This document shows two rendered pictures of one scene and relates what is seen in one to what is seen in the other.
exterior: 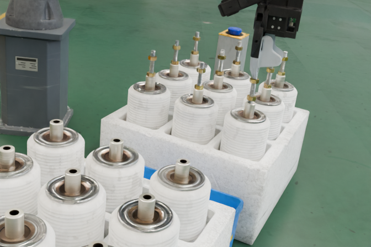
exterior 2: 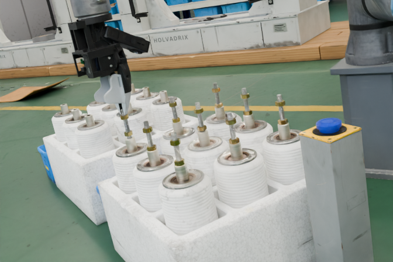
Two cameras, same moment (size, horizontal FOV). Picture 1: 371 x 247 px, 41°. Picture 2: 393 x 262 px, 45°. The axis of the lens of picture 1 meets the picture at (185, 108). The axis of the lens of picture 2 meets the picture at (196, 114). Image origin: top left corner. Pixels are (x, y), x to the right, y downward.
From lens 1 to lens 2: 1.88 m
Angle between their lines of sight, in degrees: 117
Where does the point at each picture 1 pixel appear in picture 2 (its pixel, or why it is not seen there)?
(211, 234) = (73, 156)
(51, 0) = (355, 35)
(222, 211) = (83, 161)
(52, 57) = (343, 91)
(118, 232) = not seen: hidden behind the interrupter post
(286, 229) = not seen: outside the picture
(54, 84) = (347, 120)
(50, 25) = (349, 60)
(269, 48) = (102, 85)
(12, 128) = not seen: hidden behind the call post
